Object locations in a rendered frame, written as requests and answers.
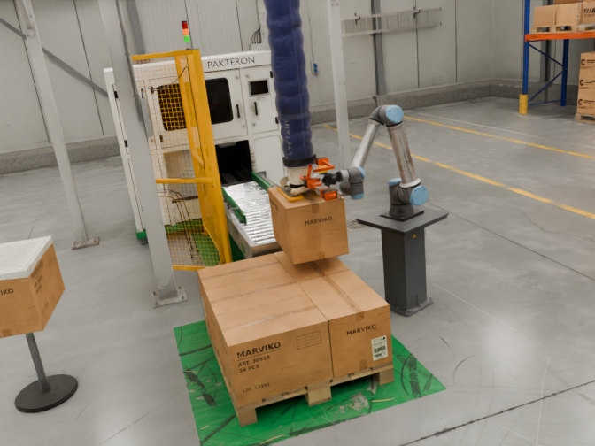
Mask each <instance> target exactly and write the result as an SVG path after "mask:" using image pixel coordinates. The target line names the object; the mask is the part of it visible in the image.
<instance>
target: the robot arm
mask: <svg viewBox="0 0 595 446"><path fill-rule="evenodd" d="M403 117H404V113H403V111H402V109H401V108H400V107H399V106H397V105H387V104H384V105H381V106H379V107H378V108H376V109H375V110H374V111H373V112H372V114H371V115H370V117H369V119H368V122H369V124H368V126H367V130H366V132H365V134H364V136H363V138H362V140H361V143H360V145H359V147H358V150H357V152H356V154H355V157H354V159H353V160H352V164H351V166H350V168H347V169H342V170H339V171H338V172H336V173H333V174H331V173H329V172H325V173H320V174H315V175H313V176H312V177H310V178H312V179H314V178H316V179H317V178H320V179H322V184H321V185H325V186H327V183H328V186H329V185H336V183H337V182H340V184H339V189H340V191H341V192H343V193H344V194H347V195H349V196H351V198H352V199H353V200H355V199H361V198H363V197H364V188H363V180H364V179H365V171H364V169H363V166H364V164H365V162H366V160H367V156H368V154H369V152H370V150H371V148H372V146H373V144H374V142H375V138H376V136H377V135H378V132H379V130H380V128H381V127H383V126H384V124H385V126H386V127H387V130H388V134H389V138H390V143H391V146H392V149H393V153H394V156H395V159H396V162H397V166H398V171H399V175H400V178H396V179H392V180H390V181H389V192H390V211H389V215H390V216H391V217H393V218H403V217H407V216H411V215H413V214H414V208H413V205H414V206H420V205H422V204H424V203H425V202H426V201H427V199H428V196H429V193H428V190H427V189H426V188H425V187H424V186H422V185H421V179H419V178H417V176H416V172H415V170H414V166H413V160H412V157H411V153H410V150H409V146H408V143H407V139H406V134H405V130H404V127H403V123H402V119H403ZM324 183H325V184H324Z"/></svg>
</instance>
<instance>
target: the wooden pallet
mask: <svg viewBox="0 0 595 446"><path fill-rule="evenodd" d="M205 323H206V327H207V333H208V335H209V338H210V341H211V344H212V347H213V350H214V353H215V356H216V358H217V360H218V363H219V366H220V370H221V373H222V375H223V378H224V381H225V383H226V386H227V388H228V393H229V395H230V398H231V401H232V403H233V405H234V408H235V411H236V416H237V417H238V420H239V423H240V426H241V427H244V426H247V425H250V424H253V423H256V422H258V421H257V416H256V411H255V408H257V407H260V406H263V405H267V404H272V403H275V402H278V401H281V400H284V399H288V398H291V397H293V396H299V395H303V396H304V398H305V400H306V401H307V403H308V405H309V406H312V405H316V404H320V403H324V402H327V401H329V400H331V392H330V386H333V385H336V384H339V383H342V382H345V381H350V380H354V379H357V378H360V377H363V376H366V375H369V374H372V376H373V377H374V378H375V379H376V381H377V382H378V383H379V384H380V385H382V384H386V383H389V382H392V381H394V369H393V361H392V362H389V363H386V364H383V365H378V366H374V367H371V368H368V369H365V370H361V371H358V372H356V373H350V374H346V375H344V376H340V377H337V378H334V377H333V379H331V380H327V381H323V382H319V383H316V384H313V385H310V386H306V387H303V388H298V389H294V390H291V391H289V392H285V393H282V394H279V395H276V396H270V397H267V398H264V399H261V400H258V401H255V402H251V403H248V404H243V405H239V406H237V403H236V400H235V397H234V394H233V392H232V389H231V387H230V384H229V382H228V377H227V375H226V373H225V370H224V367H223V364H222V363H221V360H220V356H219V353H218V351H217V348H216V346H215V343H214V340H213V337H212V334H211V331H210V328H209V327H208V324H207V321H206V319H205Z"/></svg>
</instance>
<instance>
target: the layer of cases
mask: <svg viewBox="0 0 595 446"><path fill-rule="evenodd" d="M197 277H198V281H199V287H200V292H201V297H202V302H203V306H204V312H205V318H206V321H207V324H208V327H209V328H210V331H211V334H212V338H213V340H214V343H215V346H216V348H217V351H218V353H219V356H220V360H221V363H222V364H223V367H224V370H225V373H226V375H227V377H228V382H229V384H230V387H231V389H232V392H233V394H234V397H235V400H236V403H237V406H239V405H243V404H248V403H251V402H255V401H258V400H261V399H264V398H267V397H270V396H276V395H279V394H282V393H285V392H289V391H291V390H294V389H298V388H303V387H306V386H310V385H313V384H316V383H319V382H323V381H327V380H331V379H333V377H334V378H337V377H340V376H344V375H346V374H350V373H356V372H358V371H361V370H365V369H368V368H371V367H374V366H378V365H383V364H386V363H389V362H392V347H391V331H390V305H389V304H388V303H387V302H386V301H384V300H383V299H382V298H381V297H380V296H379V295H378V294H377V293H375V292H374V291H373V290H372V289H371V288H370V287H369V286H368V285H367V284H366V283H365V282H364V281H363V280H362V279H361V278H360V277H358V276H357V275H356V274H355V273H354V272H353V271H352V270H350V269H349V268H348V267H347V266H346V265H345V264H344V263H343V262H341V261H340V260H339V259H338V258H337V257H332V258H324V259H320V260H315V261H311V262H306V263H302V264H298V265H293V264H292V263H291V261H290V260H289V258H288V257H287V255H286V254H285V252H284V251H280V252H276V253H274V254H273V253H272V254H268V255H264V256H260V257H255V258H248V259H244V260H240V261H236V262H232V263H227V264H224V265H216V266H212V267H207V268H204V269H199V270H197Z"/></svg>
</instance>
